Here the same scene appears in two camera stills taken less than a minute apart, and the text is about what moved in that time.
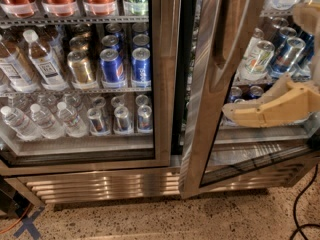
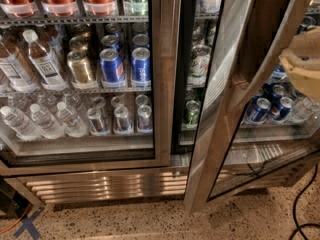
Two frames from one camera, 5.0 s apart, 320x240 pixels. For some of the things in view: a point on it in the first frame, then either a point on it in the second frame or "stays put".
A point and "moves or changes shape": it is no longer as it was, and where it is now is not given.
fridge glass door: (244, 41) moves or changes shape
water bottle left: (25, 128) stays put
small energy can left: (97, 124) stays put
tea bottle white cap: (44, 62) stays put
